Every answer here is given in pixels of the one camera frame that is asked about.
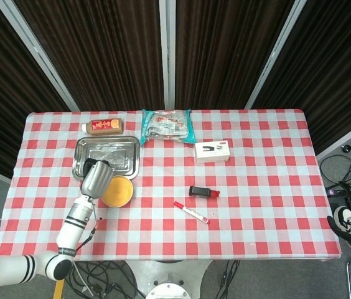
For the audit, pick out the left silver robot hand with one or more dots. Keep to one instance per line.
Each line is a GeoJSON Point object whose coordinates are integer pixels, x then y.
{"type": "Point", "coordinates": [96, 180]}

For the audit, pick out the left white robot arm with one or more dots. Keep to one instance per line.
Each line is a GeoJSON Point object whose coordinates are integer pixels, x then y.
{"type": "Point", "coordinates": [73, 227]}

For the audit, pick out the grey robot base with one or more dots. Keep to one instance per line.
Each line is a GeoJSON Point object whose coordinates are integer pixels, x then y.
{"type": "Point", "coordinates": [169, 278]}

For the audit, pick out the white bowl of yellow soup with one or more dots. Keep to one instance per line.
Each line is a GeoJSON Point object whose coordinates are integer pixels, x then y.
{"type": "Point", "coordinates": [121, 191]}

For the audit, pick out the white and black sneaker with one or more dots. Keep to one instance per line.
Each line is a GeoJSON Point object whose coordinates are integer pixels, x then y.
{"type": "Point", "coordinates": [343, 218]}

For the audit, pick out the rectangular stainless steel tray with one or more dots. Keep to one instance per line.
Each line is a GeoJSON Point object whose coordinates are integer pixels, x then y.
{"type": "Point", "coordinates": [116, 149]}

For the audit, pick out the brown drink bottle red label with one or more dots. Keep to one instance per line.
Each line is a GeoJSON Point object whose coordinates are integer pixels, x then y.
{"type": "Point", "coordinates": [104, 126]}

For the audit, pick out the black round floor knob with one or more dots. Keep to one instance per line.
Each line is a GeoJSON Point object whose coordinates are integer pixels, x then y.
{"type": "Point", "coordinates": [346, 148]}

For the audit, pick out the teal snack bag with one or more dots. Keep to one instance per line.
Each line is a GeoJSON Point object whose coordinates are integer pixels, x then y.
{"type": "Point", "coordinates": [166, 126]}

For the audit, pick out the red and white marker pen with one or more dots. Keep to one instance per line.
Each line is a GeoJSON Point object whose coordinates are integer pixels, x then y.
{"type": "Point", "coordinates": [191, 212]}

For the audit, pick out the black ink bottle red cap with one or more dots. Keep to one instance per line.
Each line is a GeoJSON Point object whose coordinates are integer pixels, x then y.
{"type": "Point", "coordinates": [198, 191]}

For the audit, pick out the red white checkered tablecloth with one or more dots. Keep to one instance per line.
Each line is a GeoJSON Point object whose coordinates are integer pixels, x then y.
{"type": "Point", "coordinates": [256, 202]}

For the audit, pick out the yellow floor tape strip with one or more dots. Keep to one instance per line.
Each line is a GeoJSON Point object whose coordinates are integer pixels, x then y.
{"type": "Point", "coordinates": [58, 289]}

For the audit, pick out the dark brown curtain panel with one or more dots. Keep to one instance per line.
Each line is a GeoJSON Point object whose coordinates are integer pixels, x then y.
{"type": "Point", "coordinates": [225, 53]}
{"type": "Point", "coordinates": [328, 78]}
{"type": "Point", "coordinates": [4, 109]}
{"type": "Point", "coordinates": [101, 53]}

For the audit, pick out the white stapler box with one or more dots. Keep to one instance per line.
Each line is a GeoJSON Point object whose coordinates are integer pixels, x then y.
{"type": "Point", "coordinates": [212, 151]}

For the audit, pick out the grey metal partition post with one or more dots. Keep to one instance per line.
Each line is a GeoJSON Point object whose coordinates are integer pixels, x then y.
{"type": "Point", "coordinates": [38, 54]}
{"type": "Point", "coordinates": [275, 53]}
{"type": "Point", "coordinates": [167, 53]}

